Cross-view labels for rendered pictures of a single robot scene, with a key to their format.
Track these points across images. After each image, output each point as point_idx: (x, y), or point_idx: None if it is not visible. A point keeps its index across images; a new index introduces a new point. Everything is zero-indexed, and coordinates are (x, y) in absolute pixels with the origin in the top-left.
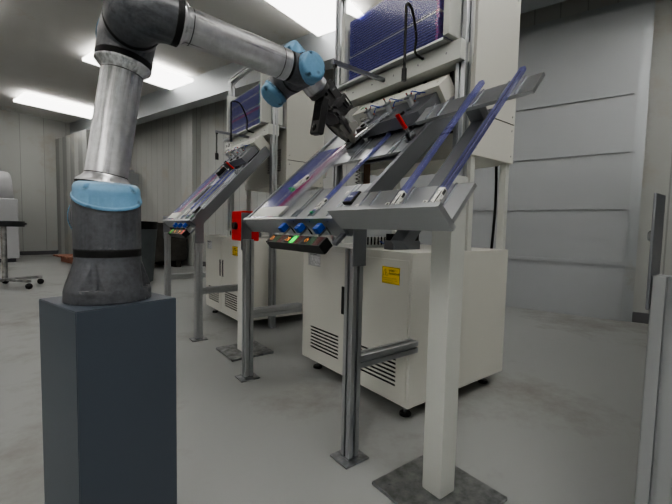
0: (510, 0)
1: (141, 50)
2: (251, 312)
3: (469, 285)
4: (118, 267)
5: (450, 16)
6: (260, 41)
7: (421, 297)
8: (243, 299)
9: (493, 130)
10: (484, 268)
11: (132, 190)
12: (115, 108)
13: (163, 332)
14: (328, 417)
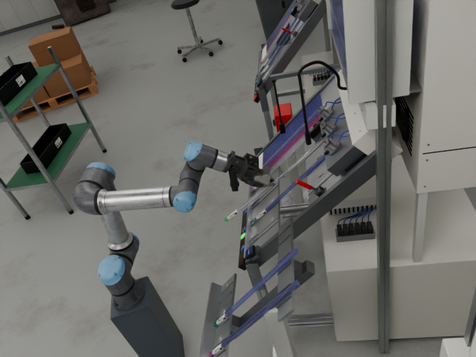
0: None
1: None
2: None
3: (416, 285)
4: (122, 299)
5: (351, 85)
6: (144, 202)
7: (342, 294)
8: None
9: (468, 160)
10: (445, 274)
11: (116, 273)
12: (105, 221)
13: (148, 316)
14: (297, 312)
